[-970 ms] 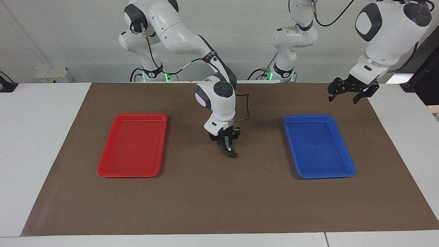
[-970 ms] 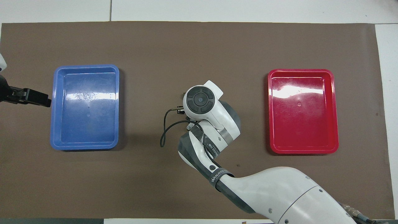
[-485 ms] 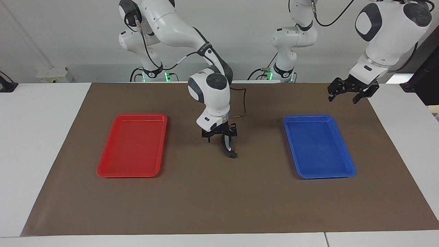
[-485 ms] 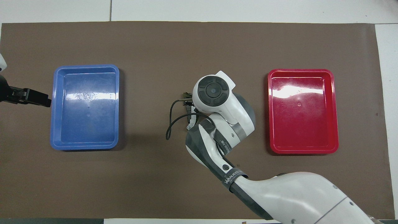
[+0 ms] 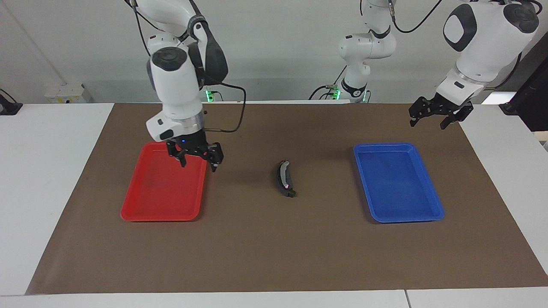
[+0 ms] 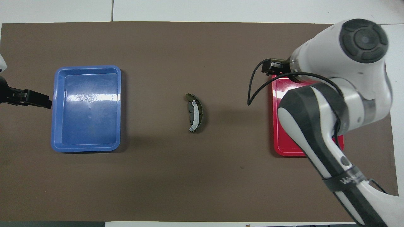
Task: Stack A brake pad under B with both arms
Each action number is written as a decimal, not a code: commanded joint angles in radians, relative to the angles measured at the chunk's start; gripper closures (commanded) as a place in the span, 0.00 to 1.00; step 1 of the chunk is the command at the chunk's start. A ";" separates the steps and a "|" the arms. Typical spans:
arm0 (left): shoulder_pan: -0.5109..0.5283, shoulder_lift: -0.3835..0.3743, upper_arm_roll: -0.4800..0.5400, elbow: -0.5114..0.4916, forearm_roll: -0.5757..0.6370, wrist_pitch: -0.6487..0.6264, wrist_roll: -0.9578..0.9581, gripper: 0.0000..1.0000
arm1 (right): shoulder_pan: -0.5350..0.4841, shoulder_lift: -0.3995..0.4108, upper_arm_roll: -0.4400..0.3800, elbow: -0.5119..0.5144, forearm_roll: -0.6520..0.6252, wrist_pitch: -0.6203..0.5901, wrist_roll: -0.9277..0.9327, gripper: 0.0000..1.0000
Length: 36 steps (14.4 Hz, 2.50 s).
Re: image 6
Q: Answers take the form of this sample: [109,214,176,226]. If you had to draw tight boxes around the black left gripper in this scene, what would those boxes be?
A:
[0,75,53,109]

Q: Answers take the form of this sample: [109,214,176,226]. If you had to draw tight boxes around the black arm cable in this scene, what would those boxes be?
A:
[366,178,388,194]
[247,59,346,139]

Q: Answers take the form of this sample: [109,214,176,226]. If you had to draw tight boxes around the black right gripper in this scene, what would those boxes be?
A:
[261,58,291,76]

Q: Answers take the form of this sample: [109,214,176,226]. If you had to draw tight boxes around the red plastic tray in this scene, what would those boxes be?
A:
[272,75,344,157]

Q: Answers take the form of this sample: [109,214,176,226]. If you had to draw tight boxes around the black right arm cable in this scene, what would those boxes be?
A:
[247,59,346,139]

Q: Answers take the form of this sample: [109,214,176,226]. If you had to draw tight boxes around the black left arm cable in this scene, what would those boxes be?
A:
[366,178,388,194]

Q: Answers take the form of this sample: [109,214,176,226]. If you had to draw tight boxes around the blue plastic tray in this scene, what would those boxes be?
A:
[51,65,122,153]

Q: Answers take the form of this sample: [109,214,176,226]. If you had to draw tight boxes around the curved brake shoe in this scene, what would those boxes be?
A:
[185,93,204,133]

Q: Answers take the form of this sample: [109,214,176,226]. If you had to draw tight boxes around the brown table mat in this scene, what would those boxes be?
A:
[0,21,399,223]

